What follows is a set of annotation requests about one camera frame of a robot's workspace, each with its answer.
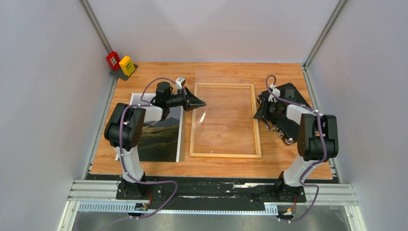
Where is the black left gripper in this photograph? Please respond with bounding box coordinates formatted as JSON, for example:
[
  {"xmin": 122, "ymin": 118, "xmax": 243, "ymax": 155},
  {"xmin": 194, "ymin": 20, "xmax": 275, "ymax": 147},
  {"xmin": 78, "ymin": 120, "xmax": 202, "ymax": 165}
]
[{"xmin": 167, "ymin": 86, "xmax": 206, "ymax": 112}]

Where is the clear acrylic sheet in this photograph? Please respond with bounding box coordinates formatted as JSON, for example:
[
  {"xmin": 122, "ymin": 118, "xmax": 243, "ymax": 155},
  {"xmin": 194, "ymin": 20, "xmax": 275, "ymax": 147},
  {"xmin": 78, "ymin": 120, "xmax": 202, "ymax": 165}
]
[{"xmin": 193, "ymin": 67, "xmax": 260, "ymax": 156}]

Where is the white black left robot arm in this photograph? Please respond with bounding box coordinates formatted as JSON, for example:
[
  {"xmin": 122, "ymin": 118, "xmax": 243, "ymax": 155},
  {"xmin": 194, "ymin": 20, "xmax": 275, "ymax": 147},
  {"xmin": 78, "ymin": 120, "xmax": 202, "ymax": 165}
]
[{"xmin": 104, "ymin": 77, "xmax": 206, "ymax": 200}]

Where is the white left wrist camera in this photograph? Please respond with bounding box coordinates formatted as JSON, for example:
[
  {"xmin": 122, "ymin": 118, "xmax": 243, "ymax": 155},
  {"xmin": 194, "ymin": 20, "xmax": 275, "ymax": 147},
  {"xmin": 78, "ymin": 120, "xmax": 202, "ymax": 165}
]
[{"xmin": 175, "ymin": 77, "xmax": 186, "ymax": 90}]

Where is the landscape photo print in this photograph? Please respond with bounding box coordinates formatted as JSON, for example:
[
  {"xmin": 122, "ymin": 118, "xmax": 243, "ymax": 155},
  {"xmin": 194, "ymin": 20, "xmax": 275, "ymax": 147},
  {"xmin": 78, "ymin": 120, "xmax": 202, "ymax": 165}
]
[{"xmin": 105, "ymin": 93, "xmax": 184, "ymax": 163}]

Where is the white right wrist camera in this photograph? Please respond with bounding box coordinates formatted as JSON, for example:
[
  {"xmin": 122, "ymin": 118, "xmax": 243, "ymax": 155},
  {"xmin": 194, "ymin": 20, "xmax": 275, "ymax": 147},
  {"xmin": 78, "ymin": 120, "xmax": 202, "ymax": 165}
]
[{"xmin": 268, "ymin": 84, "xmax": 280, "ymax": 103}]

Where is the light wooden picture frame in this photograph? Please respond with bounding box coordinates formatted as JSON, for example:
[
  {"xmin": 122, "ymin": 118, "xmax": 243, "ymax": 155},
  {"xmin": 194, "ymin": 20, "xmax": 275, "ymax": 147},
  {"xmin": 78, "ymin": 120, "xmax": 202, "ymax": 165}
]
[{"xmin": 189, "ymin": 83, "xmax": 262, "ymax": 159}]

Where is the grey toy base plate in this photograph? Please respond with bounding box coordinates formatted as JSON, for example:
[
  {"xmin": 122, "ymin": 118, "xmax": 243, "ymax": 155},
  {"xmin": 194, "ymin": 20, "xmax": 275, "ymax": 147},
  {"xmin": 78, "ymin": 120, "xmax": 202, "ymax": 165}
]
[{"xmin": 109, "ymin": 64, "xmax": 139, "ymax": 81}]

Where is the yellow toy house block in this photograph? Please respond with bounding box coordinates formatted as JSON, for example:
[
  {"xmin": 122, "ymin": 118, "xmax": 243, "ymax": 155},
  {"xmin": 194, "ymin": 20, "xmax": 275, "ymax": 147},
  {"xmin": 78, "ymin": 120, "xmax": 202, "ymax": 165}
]
[{"xmin": 119, "ymin": 56, "xmax": 136, "ymax": 77}]

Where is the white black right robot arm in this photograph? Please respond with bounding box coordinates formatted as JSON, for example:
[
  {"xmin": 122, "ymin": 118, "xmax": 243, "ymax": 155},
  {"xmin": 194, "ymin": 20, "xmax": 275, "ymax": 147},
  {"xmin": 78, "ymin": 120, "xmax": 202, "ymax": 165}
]
[{"xmin": 254, "ymin": 87, "xmax": 339, "ymax": 201}]

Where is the aluminium front rail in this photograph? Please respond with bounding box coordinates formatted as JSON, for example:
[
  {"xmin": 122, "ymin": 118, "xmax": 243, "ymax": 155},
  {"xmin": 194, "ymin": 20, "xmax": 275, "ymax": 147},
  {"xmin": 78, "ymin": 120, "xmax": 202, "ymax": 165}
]
[{"xmin": 59, "ymin": 178, "xmax": 366, "ymax": 231}]

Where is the red toy house block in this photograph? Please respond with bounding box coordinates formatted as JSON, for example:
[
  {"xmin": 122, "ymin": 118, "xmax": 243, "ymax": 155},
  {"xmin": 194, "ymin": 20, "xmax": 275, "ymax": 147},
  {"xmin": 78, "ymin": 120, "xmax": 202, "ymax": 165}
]
[{"xmin": 105, "ymin": 51, "xmax": 121, "ymax": 71}]

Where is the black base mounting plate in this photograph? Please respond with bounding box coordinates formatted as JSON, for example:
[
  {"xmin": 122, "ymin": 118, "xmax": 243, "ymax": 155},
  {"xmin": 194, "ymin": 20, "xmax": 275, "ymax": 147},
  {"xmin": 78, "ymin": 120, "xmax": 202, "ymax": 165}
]
[{"xmin": 86, "ymin": 173, "xmax": 340, "ymax": 212}]

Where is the black ribbed frame backing board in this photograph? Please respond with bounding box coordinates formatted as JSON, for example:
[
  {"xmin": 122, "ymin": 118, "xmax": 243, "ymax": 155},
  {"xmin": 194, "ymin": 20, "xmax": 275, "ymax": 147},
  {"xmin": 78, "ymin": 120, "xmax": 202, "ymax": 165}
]
[{"xmin": 256, "ymin": 83, "xmax": 309, "ymax": 145}]

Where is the aluminium rail right table edge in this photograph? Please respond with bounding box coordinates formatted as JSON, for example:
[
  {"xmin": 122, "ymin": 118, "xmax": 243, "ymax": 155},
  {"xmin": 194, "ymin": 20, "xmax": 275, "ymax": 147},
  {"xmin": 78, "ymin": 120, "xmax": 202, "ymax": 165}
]
[{"xmin": 301, "ymin": 64, "xmax": 344, "ymax": 184}]

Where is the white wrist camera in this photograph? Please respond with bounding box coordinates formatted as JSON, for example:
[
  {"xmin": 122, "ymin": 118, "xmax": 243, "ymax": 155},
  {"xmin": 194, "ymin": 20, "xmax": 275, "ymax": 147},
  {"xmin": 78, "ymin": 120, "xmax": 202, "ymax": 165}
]
[
  {"xmin": 175, "ymin": 77, "xmax": 186, "ymax": 90},
  {"xmin": 268, "ymin": 84, "xmax": 280, "ymax": 103}
]

